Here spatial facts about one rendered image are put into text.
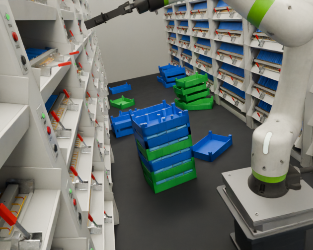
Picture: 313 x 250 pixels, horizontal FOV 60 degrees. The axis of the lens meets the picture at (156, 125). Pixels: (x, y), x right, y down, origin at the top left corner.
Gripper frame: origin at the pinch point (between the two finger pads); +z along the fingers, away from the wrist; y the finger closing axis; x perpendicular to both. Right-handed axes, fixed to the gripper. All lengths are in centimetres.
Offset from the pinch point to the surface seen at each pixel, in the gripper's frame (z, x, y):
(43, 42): 22.6, 0.4, 12.5
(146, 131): 0, -63, 31
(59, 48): 18.1, -3.8, 12.5
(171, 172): -4, -97, 33
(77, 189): 27, -44, -31
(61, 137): 22.2, -25.4, -31.2
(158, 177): 5, -95, 32
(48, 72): 16.0, -7.0, -30.8
